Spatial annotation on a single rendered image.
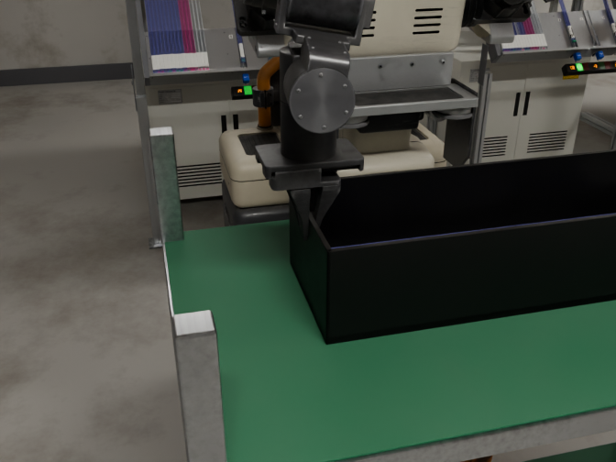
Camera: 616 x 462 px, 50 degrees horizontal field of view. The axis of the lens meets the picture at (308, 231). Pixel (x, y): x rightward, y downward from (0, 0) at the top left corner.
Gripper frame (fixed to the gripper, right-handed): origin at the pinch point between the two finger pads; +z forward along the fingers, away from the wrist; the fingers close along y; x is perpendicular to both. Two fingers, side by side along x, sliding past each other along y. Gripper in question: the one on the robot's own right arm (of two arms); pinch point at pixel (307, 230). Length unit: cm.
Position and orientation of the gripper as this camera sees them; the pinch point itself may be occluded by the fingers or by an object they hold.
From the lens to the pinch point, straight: 72.8
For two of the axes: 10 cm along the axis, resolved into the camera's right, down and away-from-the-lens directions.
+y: 9.7, -1.1, 2.2
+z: -0.1, 8.9, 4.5
